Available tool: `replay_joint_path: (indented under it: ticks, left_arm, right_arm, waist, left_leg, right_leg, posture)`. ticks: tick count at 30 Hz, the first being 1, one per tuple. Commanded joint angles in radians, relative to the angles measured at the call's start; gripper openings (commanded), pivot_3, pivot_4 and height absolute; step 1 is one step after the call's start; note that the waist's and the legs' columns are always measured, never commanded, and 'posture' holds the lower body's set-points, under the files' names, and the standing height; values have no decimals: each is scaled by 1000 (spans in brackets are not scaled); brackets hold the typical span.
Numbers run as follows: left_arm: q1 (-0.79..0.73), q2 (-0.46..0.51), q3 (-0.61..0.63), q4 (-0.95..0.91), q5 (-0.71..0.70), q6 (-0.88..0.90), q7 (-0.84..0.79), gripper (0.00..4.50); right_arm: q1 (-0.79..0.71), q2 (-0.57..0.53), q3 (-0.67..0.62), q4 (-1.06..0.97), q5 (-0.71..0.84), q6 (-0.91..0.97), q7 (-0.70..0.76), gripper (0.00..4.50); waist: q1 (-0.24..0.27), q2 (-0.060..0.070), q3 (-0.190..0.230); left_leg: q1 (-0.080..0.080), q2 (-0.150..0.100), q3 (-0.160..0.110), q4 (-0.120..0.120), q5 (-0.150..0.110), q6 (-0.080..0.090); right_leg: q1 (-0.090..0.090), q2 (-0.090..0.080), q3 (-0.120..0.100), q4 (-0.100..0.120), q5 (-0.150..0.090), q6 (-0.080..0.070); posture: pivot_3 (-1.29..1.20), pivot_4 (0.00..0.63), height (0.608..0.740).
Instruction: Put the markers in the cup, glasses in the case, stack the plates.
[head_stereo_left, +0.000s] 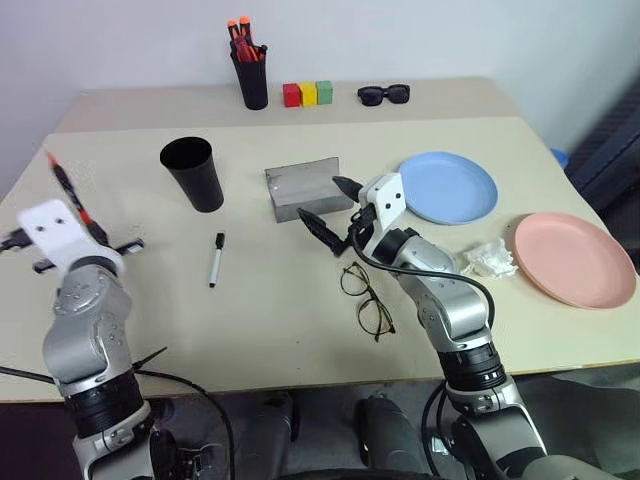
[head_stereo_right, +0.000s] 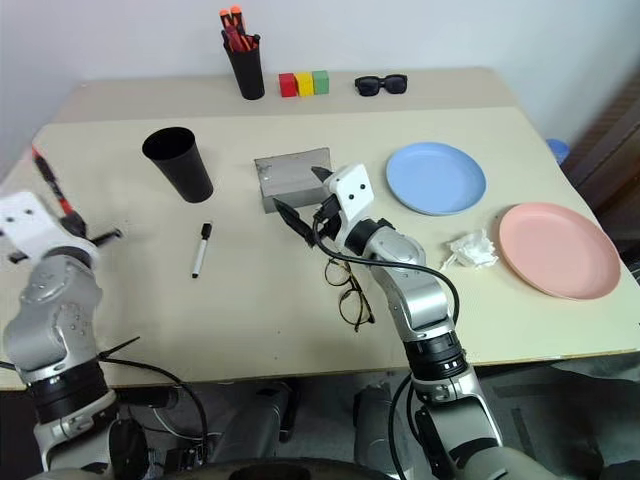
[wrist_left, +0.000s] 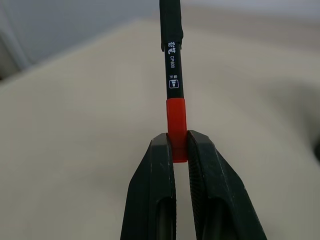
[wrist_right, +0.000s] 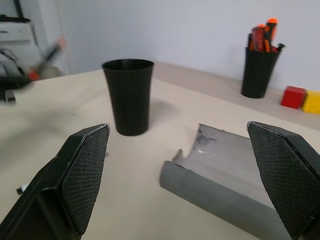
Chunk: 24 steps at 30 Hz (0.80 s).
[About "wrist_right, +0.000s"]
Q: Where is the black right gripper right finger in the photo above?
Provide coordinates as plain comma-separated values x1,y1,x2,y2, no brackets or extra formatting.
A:
246,121,320,240

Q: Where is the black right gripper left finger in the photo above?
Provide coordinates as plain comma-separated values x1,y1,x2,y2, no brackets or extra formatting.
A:
0,123,111,240

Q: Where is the empty black plastic cup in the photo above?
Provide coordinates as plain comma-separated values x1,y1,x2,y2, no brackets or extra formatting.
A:
101,58,155,137

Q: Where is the black cup holding screwdrivers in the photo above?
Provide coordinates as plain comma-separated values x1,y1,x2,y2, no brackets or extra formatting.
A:
240,46,281,99

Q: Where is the red cube block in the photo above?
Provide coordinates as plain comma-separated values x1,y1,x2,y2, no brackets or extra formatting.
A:
280,85,308,110

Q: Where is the yellow cube block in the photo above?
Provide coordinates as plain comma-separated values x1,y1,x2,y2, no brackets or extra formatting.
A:
301,90,320,115

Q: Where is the black device with silver end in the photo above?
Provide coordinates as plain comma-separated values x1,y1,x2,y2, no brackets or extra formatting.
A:
0,75,33,103

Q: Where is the orange-capped black screwdriver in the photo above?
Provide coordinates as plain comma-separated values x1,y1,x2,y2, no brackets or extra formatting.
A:
263,17,279,52

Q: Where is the small black tool handle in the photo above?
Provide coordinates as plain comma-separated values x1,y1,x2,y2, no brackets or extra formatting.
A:
272,42,287,54

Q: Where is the red-handled screwdriver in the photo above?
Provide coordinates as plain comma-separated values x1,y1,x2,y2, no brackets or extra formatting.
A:
247,24,266,52

